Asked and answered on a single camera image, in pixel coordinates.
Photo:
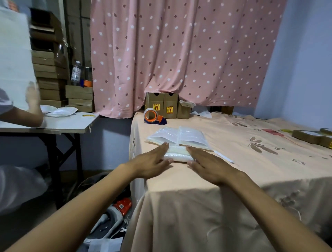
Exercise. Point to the person's left forearm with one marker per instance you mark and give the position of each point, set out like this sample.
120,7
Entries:
77,210

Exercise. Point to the red and white vacuum cleaner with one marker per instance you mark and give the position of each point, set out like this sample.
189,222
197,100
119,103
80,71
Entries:
116,211

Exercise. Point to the red flat packet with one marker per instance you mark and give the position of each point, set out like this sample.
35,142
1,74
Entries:
272,132

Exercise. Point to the stack of flat cardboard boxes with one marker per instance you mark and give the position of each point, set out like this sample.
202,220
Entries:
50,70

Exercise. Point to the tall yellow-label cardboard box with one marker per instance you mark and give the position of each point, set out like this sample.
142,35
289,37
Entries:
155,102
170,103

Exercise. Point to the clear flat plastic packet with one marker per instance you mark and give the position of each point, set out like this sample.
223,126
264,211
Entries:
193,136
164,135

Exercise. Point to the pink dotted curtain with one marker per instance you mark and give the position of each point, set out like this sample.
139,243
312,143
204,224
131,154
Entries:
186,52

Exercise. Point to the white paper strip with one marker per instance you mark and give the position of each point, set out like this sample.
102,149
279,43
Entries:
224,157

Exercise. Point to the white padded mailer bag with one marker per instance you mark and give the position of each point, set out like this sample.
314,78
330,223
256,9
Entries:
62,112

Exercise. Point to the small plain cardboard box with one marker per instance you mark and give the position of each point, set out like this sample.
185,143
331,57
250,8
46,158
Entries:
183,113

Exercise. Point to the person's right hand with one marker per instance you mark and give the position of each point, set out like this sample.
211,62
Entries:
212,170

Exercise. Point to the person's right forearm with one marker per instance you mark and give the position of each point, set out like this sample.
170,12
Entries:
272,215

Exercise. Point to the orange tape dispenser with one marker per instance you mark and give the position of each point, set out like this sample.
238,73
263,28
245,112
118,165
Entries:
151,116

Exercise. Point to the person's right thumb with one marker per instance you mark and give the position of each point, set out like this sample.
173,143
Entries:
193,166

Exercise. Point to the white paper sheet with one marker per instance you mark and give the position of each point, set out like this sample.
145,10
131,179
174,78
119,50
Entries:
103,244

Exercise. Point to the white crumpled paper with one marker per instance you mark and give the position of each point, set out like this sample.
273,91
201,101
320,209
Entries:
203,114

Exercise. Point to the large white sheet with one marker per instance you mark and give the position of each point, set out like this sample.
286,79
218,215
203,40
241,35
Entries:
14,57

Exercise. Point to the large white bag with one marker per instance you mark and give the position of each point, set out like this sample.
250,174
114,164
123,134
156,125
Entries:
19,188

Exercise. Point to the person's left hand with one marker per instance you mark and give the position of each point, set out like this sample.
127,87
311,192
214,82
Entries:
147,163

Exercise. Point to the person's left thumb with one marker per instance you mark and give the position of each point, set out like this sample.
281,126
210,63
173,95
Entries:
166,162

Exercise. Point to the clear water bottle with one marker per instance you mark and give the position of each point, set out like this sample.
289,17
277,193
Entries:
76,74

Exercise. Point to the white folding side table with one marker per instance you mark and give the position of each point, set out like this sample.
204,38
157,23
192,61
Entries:
64,124

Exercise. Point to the peach floral tablecloth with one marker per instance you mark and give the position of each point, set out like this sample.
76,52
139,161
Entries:
233,213

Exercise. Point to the flat brown box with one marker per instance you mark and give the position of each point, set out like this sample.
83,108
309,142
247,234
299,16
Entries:
307,136
326,139

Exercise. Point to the thick white plastic packet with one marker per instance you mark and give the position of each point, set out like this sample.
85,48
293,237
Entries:
177,153

